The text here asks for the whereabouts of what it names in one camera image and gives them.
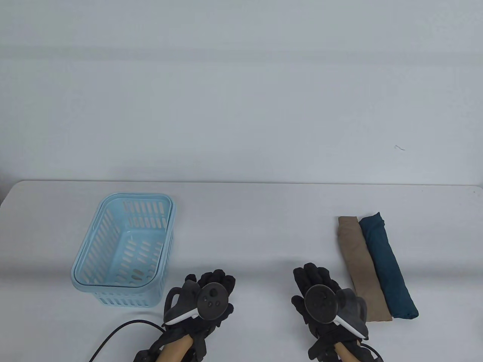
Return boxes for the brown cloth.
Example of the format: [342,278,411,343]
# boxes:
[337,215,394,323]

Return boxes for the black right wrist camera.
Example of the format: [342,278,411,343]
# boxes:
[358,341,382,362]

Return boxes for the light blue plastic basket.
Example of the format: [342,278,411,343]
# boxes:
[71,192,177,308]

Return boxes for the person's right hand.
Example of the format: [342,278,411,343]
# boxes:
[291,262,373,361]

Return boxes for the grey white left controller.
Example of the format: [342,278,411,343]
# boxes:
[162,281,231,327]

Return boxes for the person's right forearm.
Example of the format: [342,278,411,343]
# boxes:
[334,342,356,362]

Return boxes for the teal shorts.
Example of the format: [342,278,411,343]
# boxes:
[357,212,419,321]

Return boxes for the person's left forearm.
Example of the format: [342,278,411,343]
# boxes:
[156,333,194,362]

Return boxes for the person's left hand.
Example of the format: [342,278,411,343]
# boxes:
[150,269,237,362]

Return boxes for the black cable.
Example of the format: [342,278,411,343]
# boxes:
[88,319,167,362]

